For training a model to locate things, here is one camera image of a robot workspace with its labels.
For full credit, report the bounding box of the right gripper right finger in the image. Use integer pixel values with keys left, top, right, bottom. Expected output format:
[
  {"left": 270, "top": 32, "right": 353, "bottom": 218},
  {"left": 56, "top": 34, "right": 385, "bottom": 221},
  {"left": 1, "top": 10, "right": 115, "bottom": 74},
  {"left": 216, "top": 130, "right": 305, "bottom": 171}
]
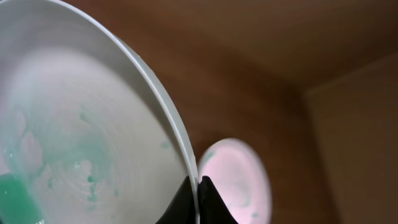
[{"left": 198, "top": 175, "right": 238, "bottom": 224}]

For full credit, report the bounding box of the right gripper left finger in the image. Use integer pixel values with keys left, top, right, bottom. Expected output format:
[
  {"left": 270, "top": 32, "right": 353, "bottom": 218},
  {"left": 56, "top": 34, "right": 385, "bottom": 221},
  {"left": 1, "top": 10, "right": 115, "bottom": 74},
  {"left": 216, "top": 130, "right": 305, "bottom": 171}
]
[{"left": 156, "top": 176, "right": 196, "bottom": 224}]

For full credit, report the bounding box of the white plate stained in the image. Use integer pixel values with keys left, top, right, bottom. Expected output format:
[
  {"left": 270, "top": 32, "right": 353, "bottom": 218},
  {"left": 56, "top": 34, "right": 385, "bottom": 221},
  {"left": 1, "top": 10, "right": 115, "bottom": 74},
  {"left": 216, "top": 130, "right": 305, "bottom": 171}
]
[
  {"left": 1, "top": 0, "right": 200, "bottom": 223},
  {"left": 198, "top": 138, "right": 272, "bottom": 224}
]

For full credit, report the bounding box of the green yellow sponge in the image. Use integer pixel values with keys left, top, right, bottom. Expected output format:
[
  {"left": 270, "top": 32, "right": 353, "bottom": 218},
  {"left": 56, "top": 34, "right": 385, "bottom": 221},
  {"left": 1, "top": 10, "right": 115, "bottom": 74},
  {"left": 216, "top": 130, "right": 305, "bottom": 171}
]
[{"left": 1, "top": 173, "right": 44, "bottom": 224}]

